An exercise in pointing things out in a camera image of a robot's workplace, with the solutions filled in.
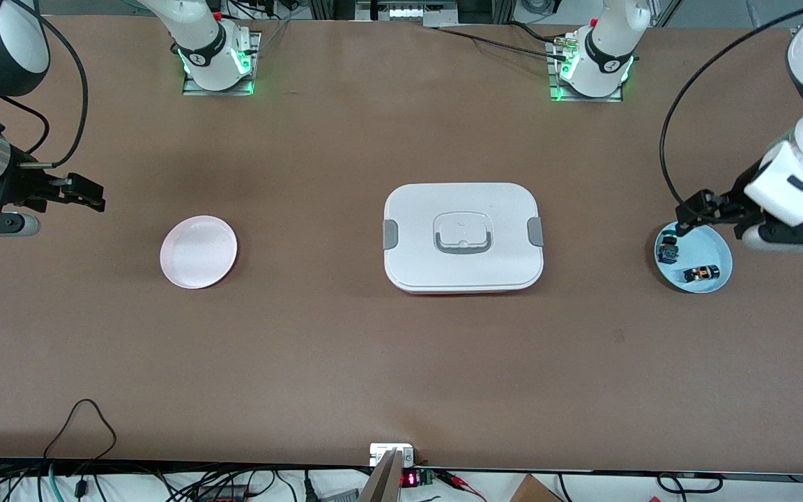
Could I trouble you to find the black cable to arm base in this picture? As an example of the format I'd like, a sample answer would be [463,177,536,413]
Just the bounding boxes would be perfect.
[436,21,569,58]

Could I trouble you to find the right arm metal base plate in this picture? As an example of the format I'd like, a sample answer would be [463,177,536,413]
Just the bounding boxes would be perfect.
[182,31,261,96]

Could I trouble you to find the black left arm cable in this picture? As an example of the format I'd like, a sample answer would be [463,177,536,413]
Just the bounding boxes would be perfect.
[659,3,803,206]

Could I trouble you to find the grey metal bar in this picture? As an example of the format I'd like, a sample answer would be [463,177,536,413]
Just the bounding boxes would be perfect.
[358,450,404,502]

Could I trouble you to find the aluminium frame structure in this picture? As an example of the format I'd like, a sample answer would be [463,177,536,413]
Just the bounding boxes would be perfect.
[307,0,517,29]

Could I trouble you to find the pink round plate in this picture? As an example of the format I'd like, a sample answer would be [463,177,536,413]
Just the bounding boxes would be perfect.
[160,215,238,289]

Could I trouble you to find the black cable loop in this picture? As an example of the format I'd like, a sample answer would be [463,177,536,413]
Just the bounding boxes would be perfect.
[656,473,724,494]

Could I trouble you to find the small white device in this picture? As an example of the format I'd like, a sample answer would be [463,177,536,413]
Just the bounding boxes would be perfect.
[369,443,415,466]

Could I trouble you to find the looped thin black cable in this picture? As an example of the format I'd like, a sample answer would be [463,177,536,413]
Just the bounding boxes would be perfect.
[43,399,118,482]

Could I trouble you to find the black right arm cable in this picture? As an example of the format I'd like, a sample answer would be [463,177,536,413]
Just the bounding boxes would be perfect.
[0,0,89,168]

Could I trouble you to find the white lunch box grey clips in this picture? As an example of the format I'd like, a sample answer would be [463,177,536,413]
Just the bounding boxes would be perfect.
[382,183,545,295]

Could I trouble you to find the red clip test leads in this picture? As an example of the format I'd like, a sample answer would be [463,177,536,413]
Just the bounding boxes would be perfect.
[436,469,487,502]

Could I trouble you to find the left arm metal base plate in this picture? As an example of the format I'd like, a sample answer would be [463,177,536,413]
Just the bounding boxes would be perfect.
[548,35,624,103]

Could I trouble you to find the light blue round plate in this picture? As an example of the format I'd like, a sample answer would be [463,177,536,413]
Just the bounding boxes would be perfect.
[655,220,733,294]

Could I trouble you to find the brown cardboard box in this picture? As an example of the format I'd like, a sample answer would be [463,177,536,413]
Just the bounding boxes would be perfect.
[510,474,563,502]

